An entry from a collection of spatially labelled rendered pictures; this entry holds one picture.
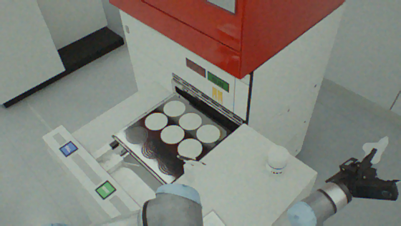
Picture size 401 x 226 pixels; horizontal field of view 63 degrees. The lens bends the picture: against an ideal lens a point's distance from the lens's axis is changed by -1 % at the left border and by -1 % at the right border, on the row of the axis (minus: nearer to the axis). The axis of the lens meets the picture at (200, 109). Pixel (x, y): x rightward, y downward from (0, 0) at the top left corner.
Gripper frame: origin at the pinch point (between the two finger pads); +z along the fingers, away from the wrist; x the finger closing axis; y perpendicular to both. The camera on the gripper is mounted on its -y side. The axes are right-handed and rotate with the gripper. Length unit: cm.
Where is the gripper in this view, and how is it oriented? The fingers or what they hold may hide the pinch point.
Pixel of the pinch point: (396, 159)
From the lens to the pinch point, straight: 110.2
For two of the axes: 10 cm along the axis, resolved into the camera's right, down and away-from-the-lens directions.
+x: 3.9, 8.8, 2.7
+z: 8.6, -4.5, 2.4
